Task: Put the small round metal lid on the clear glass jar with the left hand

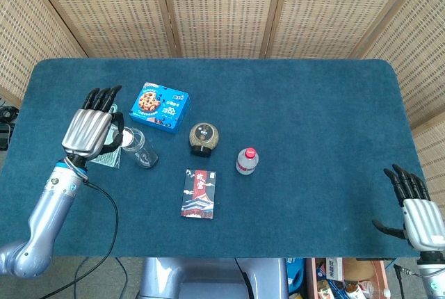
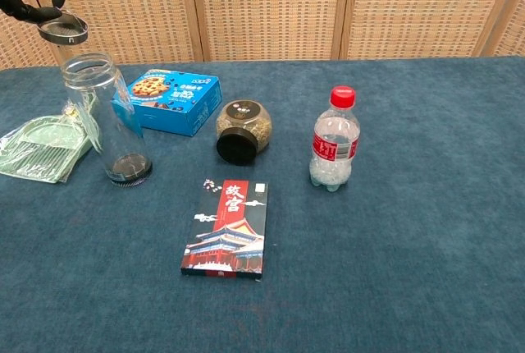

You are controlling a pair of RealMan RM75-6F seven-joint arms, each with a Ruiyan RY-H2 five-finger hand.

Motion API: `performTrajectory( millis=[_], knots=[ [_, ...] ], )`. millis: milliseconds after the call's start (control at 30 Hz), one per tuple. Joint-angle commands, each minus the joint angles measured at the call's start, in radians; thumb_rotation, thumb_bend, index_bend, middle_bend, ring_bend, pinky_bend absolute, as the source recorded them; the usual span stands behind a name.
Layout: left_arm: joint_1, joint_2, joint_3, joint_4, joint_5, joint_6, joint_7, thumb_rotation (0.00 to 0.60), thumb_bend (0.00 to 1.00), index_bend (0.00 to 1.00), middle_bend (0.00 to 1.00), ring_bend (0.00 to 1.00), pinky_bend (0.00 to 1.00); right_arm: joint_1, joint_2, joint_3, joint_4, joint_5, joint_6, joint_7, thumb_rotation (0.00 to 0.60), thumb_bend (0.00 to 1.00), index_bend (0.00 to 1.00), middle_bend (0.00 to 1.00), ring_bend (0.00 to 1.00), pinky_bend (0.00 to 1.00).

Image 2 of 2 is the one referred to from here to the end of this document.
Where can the dark palace print card box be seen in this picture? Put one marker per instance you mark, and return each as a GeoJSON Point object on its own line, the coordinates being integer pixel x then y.
{"type": "Point", "coordinates": [229, 230]}

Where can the blue cookie box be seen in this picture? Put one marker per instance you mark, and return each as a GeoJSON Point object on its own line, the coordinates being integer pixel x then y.
{"type": "Point", "coordinates": [186, 100]}

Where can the blue table cloth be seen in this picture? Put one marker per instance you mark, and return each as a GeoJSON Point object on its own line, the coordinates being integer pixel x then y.
{"type": "Point", "coordinates": [389, 246]}

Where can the woven wooden folding screen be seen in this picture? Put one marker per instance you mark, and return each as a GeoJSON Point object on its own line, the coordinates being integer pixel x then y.
{"type": "Point", "coordinates": [266, 8]}

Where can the round metal strainer lid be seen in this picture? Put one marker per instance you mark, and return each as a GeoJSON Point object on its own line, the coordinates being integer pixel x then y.
{"type": "Point", "coordinates": [61, 33]}

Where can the plastic bottle with red cap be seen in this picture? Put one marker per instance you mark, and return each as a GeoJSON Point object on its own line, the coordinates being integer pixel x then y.
{"type": "Point", "coordinates": [334, 143]}

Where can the clear glass jar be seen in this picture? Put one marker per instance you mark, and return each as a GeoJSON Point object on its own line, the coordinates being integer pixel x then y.
{"type": "Point", "coordinates": [95, 94]}

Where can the tea jar with black lid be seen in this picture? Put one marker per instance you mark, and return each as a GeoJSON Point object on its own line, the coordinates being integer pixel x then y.
{"type": "Point", "coordinates": [243, 123]}

